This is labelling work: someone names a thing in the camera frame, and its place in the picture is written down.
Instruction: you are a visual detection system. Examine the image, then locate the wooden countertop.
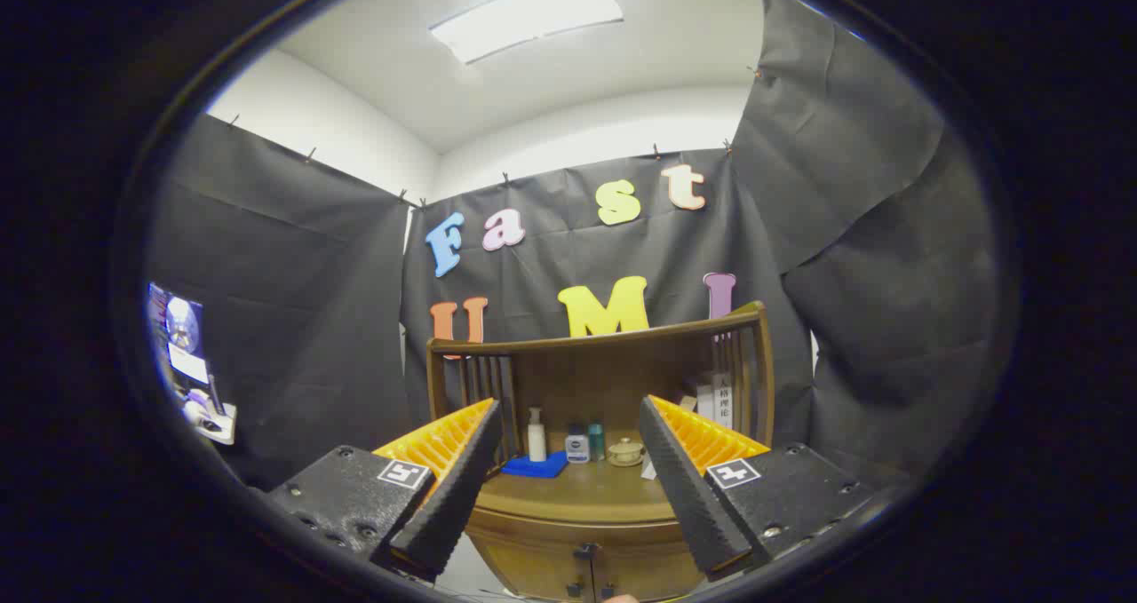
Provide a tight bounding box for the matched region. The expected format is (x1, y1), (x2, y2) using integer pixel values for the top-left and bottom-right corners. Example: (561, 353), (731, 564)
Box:
(473, 450), (685, 526)

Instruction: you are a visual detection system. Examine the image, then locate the black backdrop cloth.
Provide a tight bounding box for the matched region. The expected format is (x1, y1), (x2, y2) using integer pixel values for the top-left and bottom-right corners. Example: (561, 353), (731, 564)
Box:
(147, 0), (996, 497)

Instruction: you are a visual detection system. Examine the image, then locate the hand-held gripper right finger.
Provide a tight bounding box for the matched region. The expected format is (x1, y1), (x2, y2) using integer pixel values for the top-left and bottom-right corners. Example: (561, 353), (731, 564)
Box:
(638, 394), (889, 583)

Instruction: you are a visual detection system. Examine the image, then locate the white power strip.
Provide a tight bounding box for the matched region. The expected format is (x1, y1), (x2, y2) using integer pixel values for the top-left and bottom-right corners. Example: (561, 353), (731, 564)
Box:
(182, 390), (239, 446)

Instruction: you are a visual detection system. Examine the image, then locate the blue white poster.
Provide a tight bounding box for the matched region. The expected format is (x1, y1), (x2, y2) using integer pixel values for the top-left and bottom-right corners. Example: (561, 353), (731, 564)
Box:
(147, 283), (210, 384)

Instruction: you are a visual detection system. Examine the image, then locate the wooden cabinet with slatted shelf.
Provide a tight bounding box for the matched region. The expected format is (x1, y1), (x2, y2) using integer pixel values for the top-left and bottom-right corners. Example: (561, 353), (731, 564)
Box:
(425, 301), (775, 602)

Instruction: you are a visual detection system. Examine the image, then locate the ceiling light panel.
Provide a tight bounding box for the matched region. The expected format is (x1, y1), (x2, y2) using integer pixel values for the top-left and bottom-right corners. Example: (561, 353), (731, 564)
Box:
(429, 0), (624, 65)

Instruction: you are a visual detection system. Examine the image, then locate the blue folded cloth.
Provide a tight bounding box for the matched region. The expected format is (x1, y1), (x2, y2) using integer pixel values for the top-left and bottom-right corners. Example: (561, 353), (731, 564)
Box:
(501, 451), (569, 479)

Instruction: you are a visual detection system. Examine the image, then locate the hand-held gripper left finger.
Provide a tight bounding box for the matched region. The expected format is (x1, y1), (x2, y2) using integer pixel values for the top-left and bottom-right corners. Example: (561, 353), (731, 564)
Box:
(265, 397), (505, 583)

